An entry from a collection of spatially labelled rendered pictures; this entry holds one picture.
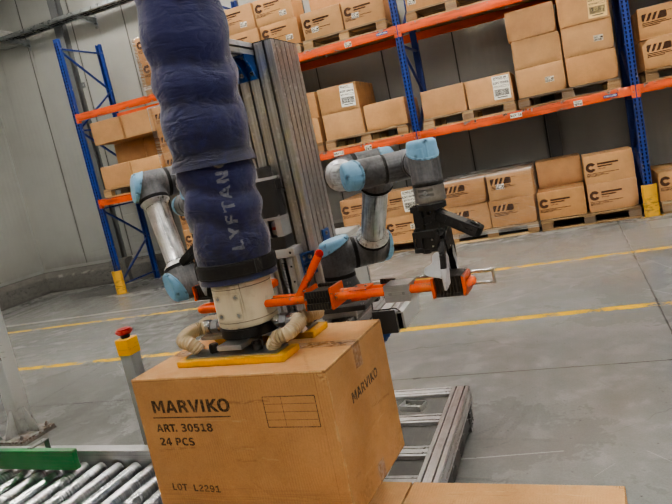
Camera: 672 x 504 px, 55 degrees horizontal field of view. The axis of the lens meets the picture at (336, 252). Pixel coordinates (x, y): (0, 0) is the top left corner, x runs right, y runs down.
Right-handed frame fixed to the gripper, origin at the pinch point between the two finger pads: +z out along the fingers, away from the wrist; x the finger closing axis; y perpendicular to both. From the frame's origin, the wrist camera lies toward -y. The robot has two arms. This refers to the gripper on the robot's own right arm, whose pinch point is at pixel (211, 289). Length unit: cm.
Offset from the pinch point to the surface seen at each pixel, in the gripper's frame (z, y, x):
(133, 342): 22, -62, 23
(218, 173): -37, 37, -34
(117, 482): 66, -56, -11
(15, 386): 76, -290, 134
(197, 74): -62, 38, -35
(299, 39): -205, -247, 674
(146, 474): 66, -47, -5
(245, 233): -20, 38, -31
